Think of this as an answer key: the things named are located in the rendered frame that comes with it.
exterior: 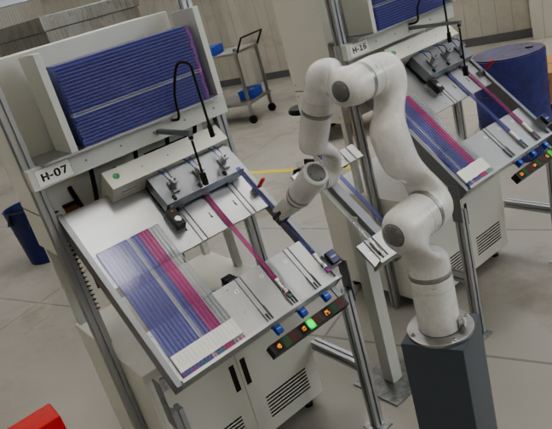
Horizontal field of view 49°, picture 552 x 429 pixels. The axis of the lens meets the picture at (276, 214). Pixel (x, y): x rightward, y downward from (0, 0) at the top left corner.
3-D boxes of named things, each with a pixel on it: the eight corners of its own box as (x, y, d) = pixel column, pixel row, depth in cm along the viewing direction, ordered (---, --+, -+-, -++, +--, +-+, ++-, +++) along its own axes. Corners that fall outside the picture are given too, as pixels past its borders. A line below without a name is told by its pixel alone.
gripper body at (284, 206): (303, 180, 199) (291, 197, 208) (279, 192, 193) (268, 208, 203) (316, 198, 197) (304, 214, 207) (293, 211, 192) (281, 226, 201)
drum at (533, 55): (555, 136, 482) (546, 36, 453) (556, 160, 438) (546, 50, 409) (485, 145, 505) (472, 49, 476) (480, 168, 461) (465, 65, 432)
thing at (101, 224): (267, 211, 230) (270, 203, 226) (113, 296, 196) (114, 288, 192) (216, 152, 241) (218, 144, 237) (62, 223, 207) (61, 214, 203)
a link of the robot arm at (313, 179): (306, 177, 197) (284, 185, 192) (322, 156, 186) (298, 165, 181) (319, 197, 195) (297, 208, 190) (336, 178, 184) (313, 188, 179)
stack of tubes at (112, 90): (211, 97, 224) (189, 24, 214) (84, 147, 197) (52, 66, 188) (193, 97, 233) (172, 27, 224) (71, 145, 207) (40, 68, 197)
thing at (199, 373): (333, 287, 218) (339, 277, 212) (181, 391, 184) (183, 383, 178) (330, 284, 218) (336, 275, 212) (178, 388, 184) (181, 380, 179)
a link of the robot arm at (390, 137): (399, 245, 165) (431, 219, 174) (434, 243, 156) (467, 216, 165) (332, 71, 154) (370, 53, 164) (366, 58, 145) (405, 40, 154)
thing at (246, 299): (333, 281, 216) (336, 277, 214) (179, 385, 182) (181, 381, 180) (299, 243, 222) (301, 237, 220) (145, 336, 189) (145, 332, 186)
